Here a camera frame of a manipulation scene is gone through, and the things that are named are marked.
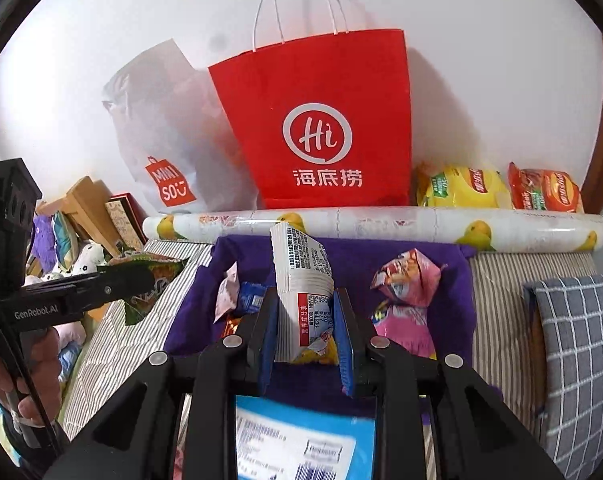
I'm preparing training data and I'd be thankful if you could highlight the white plastic shopping bag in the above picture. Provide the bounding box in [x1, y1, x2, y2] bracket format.
[102, 42, 262, 213]

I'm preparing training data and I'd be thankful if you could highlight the red paper bag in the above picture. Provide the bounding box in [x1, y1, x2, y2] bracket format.
[208, 0, 413, 209]

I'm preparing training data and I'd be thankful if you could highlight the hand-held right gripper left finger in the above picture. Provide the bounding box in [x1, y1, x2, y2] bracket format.
[42, 287, 282, 480]

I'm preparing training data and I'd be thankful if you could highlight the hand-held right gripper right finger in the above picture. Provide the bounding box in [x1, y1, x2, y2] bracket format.
[333, 287, 565, 480]

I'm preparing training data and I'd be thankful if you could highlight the white spotted plush toy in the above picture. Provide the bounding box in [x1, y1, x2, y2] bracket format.
[72, 242, 107, 276]

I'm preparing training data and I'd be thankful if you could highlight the duck print paper roll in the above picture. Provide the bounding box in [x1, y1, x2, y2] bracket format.
[142, 206, 603, 253]

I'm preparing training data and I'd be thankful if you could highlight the striped bed sheet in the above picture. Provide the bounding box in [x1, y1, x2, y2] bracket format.
[62, 240, 597, 480]

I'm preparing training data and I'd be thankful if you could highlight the small white pink packet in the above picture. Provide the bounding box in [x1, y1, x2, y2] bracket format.
[215, 265, 241, 320]

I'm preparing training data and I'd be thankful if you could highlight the light blue mailer bag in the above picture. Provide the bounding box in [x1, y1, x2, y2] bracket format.
[234, 394, 379, 480]

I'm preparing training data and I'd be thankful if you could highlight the white snack packet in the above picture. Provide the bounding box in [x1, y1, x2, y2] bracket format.
[270, 223, 338, 365]

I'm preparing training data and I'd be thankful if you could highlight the pink orange snack packet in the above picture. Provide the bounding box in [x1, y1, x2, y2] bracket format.
[370, 248, 442, 308]

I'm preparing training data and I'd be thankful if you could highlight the purple towel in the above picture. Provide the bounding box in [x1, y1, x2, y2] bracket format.
[162, 235, 477, 411]

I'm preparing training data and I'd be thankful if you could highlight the grey checked pillow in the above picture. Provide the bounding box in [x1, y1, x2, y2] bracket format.
[522, 274, 603, 480]

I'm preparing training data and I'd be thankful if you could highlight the orange chip bag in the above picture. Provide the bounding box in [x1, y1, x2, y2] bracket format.
[507, 161, 585, 213]

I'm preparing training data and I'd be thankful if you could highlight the wooden stand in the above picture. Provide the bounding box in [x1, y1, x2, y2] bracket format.
[36, 176, 122, 258]

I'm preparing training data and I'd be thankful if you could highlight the blue snack packet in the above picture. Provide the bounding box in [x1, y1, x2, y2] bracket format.
[236, 282, 268, 317]

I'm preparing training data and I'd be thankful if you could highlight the dark red framed box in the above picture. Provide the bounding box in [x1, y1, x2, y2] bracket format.
[106, 192, 148, 252]

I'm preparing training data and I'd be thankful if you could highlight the green snack packet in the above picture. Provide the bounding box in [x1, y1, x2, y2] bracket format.
[106, 253, 187, 326]

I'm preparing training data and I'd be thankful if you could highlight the person's left hand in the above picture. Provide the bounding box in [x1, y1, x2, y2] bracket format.
[0, 327, 63, 423]

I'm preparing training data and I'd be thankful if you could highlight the orange red snack packet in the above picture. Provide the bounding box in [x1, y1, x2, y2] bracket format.
[223, 317, 247, 343]

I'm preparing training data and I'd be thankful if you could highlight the yellow chip bag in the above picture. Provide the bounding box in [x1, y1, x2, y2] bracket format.
[414, 162, 513, 209]

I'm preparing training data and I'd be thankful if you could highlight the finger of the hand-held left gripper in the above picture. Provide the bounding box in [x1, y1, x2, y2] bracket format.
[96, 263, 157, 303]

